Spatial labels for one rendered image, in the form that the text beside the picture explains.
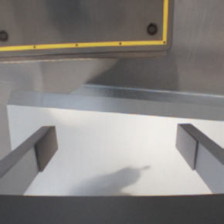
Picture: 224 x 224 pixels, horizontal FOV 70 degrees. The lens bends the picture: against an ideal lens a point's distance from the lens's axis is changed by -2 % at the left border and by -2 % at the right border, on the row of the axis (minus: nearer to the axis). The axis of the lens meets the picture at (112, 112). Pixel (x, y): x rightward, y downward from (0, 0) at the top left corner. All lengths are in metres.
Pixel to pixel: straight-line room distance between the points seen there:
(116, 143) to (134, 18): 0.46
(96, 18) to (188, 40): 0.57
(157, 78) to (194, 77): 0.21
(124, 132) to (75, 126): 0.10
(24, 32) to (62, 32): 0.14
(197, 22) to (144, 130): 0.83
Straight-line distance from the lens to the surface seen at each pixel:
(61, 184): 0.42
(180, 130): 0.16
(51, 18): 0.70
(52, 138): 0.17
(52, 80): 1.03
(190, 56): 1.04
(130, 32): 0.65
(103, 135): 0.34
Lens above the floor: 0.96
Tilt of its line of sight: 74 degrees down
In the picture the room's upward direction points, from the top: 175 degrees counter-clockwise
